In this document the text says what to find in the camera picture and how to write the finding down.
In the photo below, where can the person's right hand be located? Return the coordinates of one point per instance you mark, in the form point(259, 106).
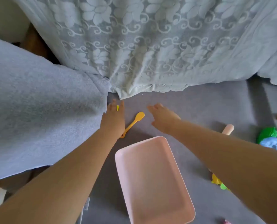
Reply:
point(165, 118)

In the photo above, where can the person's left hand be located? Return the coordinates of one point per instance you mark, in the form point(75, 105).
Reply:
point(114, 120)

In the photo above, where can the yellow toy spoon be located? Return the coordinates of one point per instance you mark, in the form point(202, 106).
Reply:
point(133, 122)

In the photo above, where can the pink plastic toy tray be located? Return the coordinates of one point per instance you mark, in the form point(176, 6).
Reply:
point(152, 179)

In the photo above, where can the pink toy rolling pin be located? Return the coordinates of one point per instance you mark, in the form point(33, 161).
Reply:
point(228, 129)

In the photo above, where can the green bumpy toy vegetable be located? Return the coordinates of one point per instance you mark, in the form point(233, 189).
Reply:
point(267, 134)

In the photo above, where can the blue plastic toy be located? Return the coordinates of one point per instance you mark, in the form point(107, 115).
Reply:
point(271, 143)

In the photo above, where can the person's right forearm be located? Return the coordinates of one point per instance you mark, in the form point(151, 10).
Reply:
point(234, 160)

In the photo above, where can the person's left forearm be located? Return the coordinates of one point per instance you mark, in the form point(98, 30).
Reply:
point(59, 184)

